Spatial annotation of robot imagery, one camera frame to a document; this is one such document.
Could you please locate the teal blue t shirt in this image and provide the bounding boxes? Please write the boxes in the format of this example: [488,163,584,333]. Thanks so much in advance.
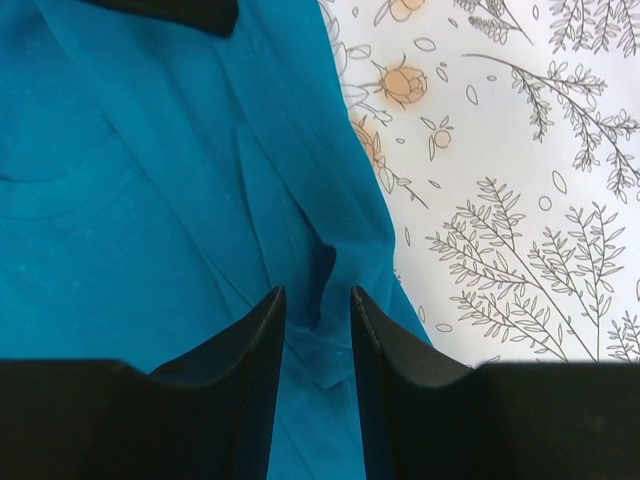
[1,1,422,479]

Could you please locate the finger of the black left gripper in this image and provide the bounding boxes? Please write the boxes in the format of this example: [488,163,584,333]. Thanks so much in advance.
[87,0,238,36]

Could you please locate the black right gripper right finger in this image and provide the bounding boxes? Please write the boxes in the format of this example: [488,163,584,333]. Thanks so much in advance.
[351,288,639,479]

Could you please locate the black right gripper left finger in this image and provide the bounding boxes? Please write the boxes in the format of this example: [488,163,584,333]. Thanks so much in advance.
[1,288,286,479]

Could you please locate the floral patterned table mat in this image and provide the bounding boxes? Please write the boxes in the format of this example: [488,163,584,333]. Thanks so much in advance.
[321,0,639,366]

